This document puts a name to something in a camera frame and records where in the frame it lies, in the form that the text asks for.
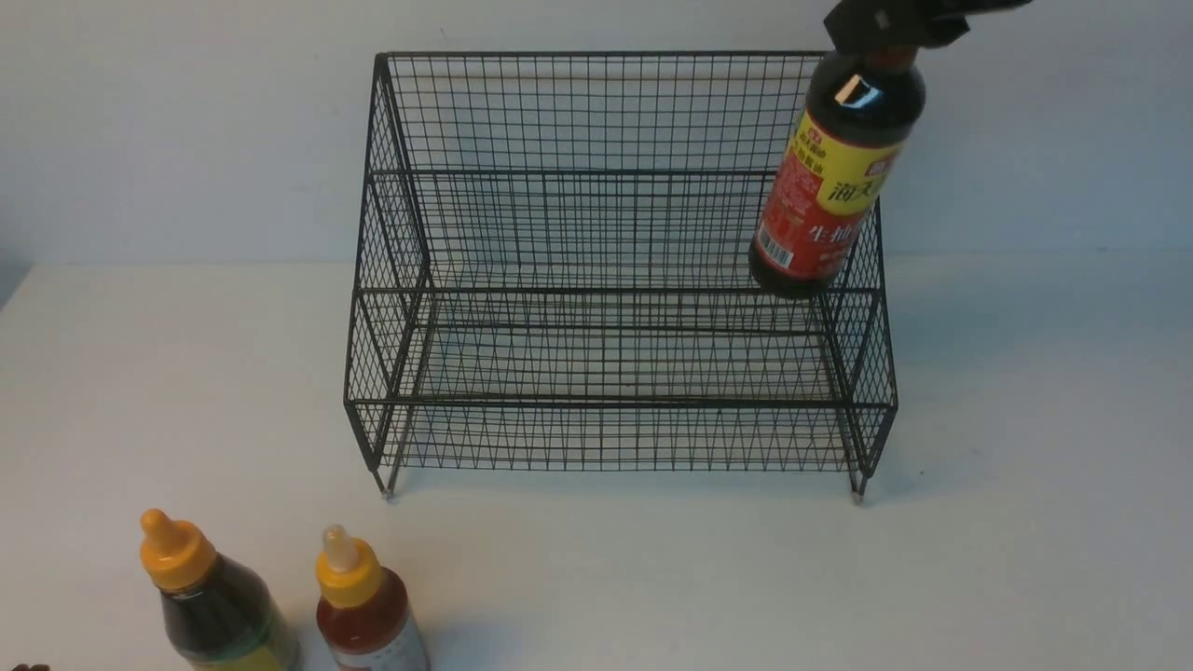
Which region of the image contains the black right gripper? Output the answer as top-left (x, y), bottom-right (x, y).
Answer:
top-left (824, 1), bottom-right (1028, 53)

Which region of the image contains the soy sauce bottle red label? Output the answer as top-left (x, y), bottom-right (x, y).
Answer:
top-left (748, 47), bottom-right (927, 298)

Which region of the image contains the red ketchup bottle yellow cap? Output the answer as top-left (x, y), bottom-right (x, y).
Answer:
top-left (315, 524), bottom-right (432, 670)

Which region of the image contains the oyster sauce bottle yellow cap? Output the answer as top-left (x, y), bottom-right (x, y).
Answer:
top-left (140, 509), bottom-right (303, 670)

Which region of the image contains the black wire mesh rack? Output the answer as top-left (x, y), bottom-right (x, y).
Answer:
top-left (344, 50), bottom-right (898, 504)

